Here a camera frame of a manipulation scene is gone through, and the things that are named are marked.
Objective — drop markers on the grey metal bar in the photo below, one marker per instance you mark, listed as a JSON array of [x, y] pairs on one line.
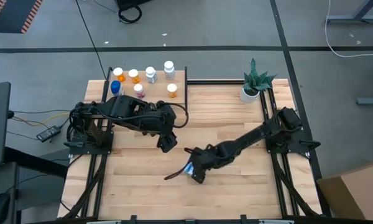
[[371, 101]]

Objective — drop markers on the blue-capped medicine bottle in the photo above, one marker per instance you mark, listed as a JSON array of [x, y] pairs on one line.
[[116, 87]]

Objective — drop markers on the brown cardboard box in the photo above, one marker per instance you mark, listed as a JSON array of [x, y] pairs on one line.
[[360, 193]]

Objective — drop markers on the small white blue bottle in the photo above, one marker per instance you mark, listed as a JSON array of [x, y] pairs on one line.
[[189, 169]]

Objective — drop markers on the wooden shelf black metal frame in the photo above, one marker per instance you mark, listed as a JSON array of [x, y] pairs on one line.
[[157, 91]]

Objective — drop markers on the black power adapter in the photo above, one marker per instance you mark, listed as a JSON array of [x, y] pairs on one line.
[[48, 133]]

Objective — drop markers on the pink bottle white cap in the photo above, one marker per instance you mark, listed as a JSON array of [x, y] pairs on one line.
[[139, 90]]

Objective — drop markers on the white bottle light-blue label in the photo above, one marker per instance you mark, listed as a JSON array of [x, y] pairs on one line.
[[151, 74]]

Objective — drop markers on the grey metal table leg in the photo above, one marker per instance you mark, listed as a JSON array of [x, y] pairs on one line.
[[348, 19]]

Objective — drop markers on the orange pill bottle white cap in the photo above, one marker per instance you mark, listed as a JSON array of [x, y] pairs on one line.
[[118, 74], [134, 75], [172, 89]]

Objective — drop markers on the black aluminium table frame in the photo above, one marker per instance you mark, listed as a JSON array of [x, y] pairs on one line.
[[217, 81]]

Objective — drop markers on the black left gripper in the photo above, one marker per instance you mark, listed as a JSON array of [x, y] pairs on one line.
[[167, 142]]

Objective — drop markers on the dark side desk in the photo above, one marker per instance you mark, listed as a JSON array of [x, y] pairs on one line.
[[0, 180]]

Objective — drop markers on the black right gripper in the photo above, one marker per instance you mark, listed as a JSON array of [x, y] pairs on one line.
[[214, 155]]

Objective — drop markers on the orange black striped mat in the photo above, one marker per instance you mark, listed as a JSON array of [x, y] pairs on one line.
[[12, 15]]

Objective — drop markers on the black floor tape line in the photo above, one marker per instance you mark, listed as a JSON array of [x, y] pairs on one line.
[[205, 48], [286, 46]]

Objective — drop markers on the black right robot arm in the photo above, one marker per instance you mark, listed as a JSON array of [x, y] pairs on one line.
[[251, 137]]

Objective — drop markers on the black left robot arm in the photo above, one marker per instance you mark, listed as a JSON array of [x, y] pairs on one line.
[[127, 109]]

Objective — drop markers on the green plant white pot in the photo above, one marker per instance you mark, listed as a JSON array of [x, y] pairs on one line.
[[255, 81]]

